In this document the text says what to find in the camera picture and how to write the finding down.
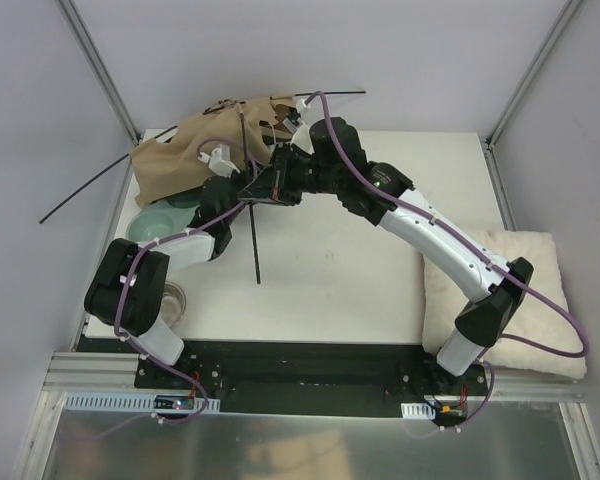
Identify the beige fabric pet tent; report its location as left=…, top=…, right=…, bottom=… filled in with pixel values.
left=131, top=94, right=296, bottom=208

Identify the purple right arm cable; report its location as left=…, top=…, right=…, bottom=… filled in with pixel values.
left=304, top=90, right=591, bottom=434

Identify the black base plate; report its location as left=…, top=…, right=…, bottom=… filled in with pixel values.
left=77, top=335, right=500, bottom=415

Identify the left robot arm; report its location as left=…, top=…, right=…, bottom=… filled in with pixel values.
left=84, top=172, right=247, bottom=389

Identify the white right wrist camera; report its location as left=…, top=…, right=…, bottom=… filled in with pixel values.
left=283, top=99, right=314, bottom=154

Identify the green double pet bowl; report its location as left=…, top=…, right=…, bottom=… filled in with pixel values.
left=125, top=198, right=199, bottom=243

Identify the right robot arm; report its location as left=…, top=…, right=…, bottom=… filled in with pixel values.
left=238, top=117, right=534, bottom=395

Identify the steel pet bowl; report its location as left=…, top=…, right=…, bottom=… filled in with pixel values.
left=160, top=282, right=186, bottom=328

